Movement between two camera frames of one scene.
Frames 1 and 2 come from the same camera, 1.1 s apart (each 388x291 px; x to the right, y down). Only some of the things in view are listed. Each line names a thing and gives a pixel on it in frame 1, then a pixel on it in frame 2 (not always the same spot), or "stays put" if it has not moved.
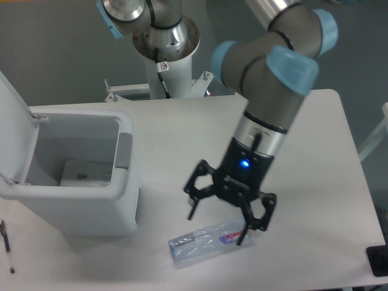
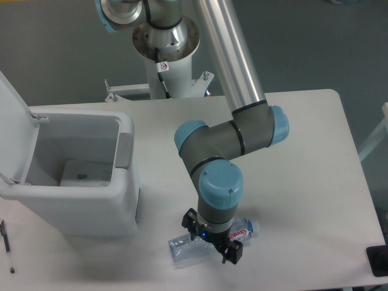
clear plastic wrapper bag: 86,173 stays put
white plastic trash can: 83,179 stays put
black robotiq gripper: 244,169 → 219,239
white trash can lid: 19,131 stays put
